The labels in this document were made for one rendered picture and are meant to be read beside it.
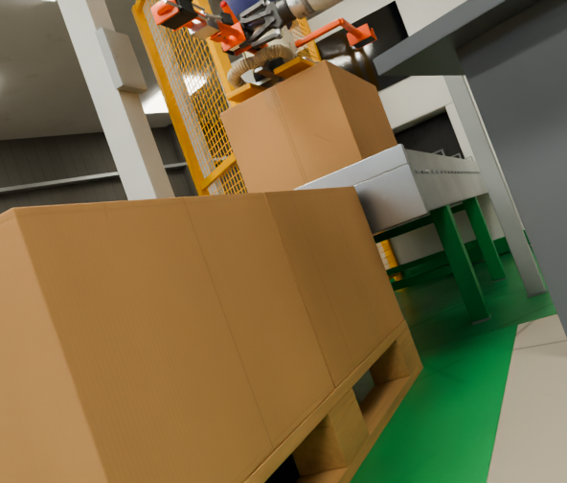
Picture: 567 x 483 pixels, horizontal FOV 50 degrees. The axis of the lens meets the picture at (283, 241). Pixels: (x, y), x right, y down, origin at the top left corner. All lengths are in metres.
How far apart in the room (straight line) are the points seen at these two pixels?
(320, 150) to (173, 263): 1.12
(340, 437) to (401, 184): 0.84
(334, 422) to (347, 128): 1.01
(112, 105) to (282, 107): 1.31
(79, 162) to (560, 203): 10.45
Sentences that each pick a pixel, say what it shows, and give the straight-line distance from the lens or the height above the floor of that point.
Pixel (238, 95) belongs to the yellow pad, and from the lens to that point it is 2.08.
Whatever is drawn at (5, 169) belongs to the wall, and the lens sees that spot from 10.79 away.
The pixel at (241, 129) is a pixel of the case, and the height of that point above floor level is 0.87.
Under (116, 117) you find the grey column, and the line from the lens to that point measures 3.07.
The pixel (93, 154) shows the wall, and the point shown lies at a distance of 11.59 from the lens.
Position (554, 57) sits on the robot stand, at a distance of 1.35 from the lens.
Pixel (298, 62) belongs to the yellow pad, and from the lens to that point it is 2.00.
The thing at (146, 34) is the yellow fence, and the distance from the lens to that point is 3.71.
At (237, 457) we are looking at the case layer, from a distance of 0.85.
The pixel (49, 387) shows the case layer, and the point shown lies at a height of 0.36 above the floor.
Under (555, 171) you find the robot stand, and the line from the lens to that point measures 1.35.
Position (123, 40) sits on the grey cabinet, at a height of 1.72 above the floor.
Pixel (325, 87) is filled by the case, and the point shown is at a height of 0.87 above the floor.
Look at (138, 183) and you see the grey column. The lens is 2.99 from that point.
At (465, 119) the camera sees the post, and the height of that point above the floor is 0.67.
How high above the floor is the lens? 0.39
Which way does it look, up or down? 3 degrees up
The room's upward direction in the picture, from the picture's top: 20 degrees counter-clockwise
